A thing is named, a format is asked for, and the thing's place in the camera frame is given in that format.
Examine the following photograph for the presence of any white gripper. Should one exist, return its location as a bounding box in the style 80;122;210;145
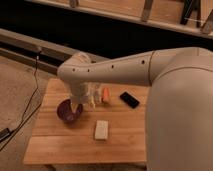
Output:
70;83;89;115

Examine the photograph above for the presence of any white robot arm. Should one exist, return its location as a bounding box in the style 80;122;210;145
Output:
57;47;213;171

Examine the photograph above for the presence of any purple bowl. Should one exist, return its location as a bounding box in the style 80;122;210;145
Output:
57;99;81;123

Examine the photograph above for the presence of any clear glass bottle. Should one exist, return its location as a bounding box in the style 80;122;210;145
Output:
89;83;101;108

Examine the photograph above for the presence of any white sponge block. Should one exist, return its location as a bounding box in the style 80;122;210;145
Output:
95;120;108;140

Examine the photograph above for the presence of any wooden table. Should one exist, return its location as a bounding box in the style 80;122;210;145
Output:
24;79;149;164

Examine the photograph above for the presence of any black phone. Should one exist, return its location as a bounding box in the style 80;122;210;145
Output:
120;92;140;108

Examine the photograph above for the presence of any black floor device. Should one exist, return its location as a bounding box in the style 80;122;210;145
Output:
0;128;10;141

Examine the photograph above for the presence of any black cable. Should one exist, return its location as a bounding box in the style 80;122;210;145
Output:
0;51;43;152

